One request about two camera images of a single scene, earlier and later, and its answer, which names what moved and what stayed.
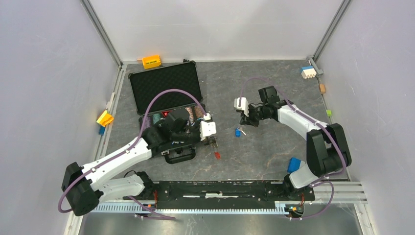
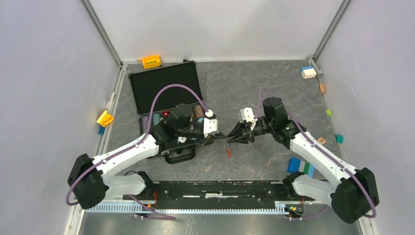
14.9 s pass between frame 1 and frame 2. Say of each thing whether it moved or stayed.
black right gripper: moved
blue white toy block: stayed
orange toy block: stayed
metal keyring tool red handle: moved
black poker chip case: stayed
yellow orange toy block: stayed
